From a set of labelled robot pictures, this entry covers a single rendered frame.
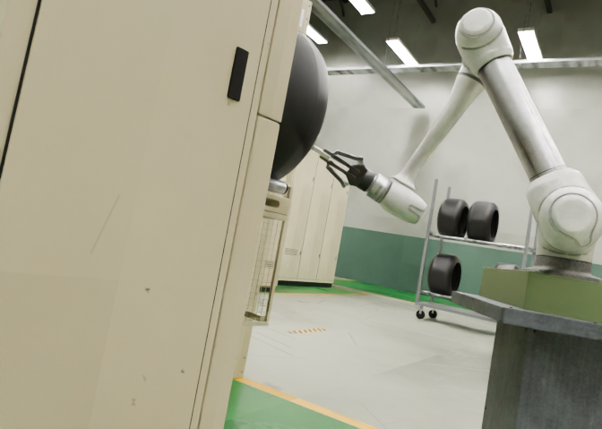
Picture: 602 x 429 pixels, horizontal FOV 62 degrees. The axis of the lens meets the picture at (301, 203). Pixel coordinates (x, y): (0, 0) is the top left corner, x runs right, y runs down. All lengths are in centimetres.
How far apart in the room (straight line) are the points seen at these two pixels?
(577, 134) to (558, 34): 250
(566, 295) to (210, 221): 110
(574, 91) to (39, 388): 1299
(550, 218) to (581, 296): 26
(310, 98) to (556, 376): 109
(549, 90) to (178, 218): 1284
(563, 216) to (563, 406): 54
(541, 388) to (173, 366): 114
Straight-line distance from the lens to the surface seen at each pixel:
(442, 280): 703
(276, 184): 174
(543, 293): 155
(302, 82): 165
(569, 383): 165
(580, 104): 1317
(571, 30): 1388
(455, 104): 180
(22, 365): 65
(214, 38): 74
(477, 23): 163
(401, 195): 173
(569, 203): 144
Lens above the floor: 72
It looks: 4 degrees up
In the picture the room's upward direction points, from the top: 10 degrees clockwise
